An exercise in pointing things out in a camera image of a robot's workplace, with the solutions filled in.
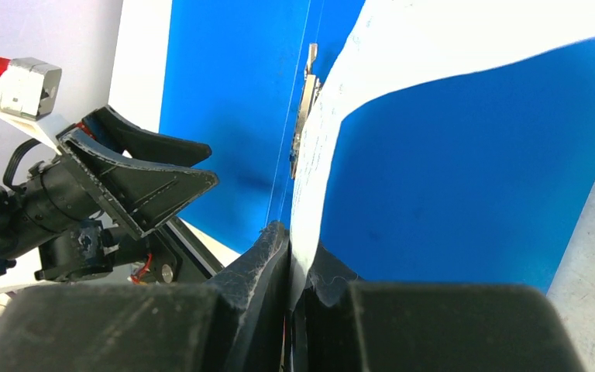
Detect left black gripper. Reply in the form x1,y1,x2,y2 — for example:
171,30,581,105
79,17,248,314
57,105,218,239

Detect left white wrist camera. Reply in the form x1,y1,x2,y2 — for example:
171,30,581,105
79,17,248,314
0,57,71,153

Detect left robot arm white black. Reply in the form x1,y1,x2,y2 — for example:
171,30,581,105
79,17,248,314
0,106,223,316

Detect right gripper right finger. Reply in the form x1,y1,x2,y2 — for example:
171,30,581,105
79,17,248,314
292,243,362,371

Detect metal folder clip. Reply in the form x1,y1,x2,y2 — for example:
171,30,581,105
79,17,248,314
291,43,321,179

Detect blue plastic folder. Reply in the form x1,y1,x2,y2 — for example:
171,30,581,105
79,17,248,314
160,1,595,291

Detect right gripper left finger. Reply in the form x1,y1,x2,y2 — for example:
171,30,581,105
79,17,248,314
206,221,291,371

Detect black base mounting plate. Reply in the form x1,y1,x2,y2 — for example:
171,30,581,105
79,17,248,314
128,217,225,285

